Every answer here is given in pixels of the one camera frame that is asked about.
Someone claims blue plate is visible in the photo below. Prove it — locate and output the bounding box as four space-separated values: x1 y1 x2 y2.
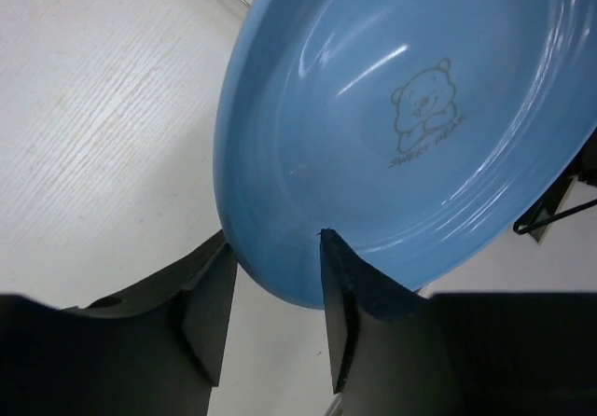
214 0 596 308

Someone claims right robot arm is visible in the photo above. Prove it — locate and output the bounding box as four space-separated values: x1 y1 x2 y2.
512 132 596 244

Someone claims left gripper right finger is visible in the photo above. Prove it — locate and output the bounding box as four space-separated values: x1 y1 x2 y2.
320 229 596 415

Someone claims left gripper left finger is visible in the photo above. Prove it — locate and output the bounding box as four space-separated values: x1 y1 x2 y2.
1 233 237 415

